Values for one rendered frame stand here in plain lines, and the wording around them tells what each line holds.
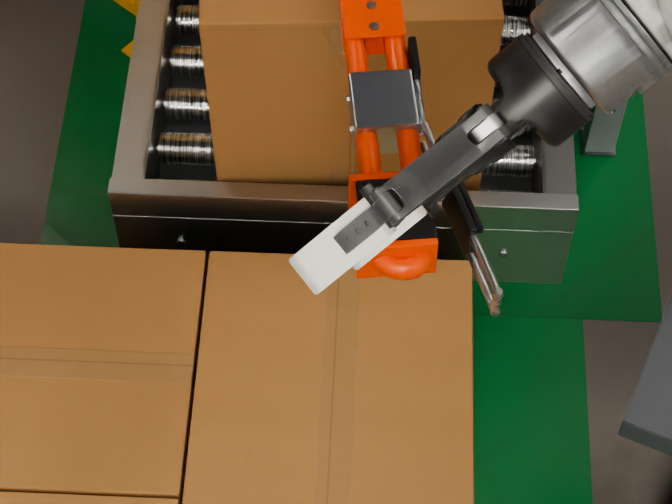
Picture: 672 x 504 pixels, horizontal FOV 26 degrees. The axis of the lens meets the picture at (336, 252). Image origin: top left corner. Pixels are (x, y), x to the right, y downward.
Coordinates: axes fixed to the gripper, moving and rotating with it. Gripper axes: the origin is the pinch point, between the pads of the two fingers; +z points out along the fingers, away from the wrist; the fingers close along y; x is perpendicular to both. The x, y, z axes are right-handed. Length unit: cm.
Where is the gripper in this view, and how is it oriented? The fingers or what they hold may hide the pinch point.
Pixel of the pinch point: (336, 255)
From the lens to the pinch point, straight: 102.9
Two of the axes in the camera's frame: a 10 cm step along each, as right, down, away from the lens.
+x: -6.2, -7.8, 0.5
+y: 2.1, -1.1, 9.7
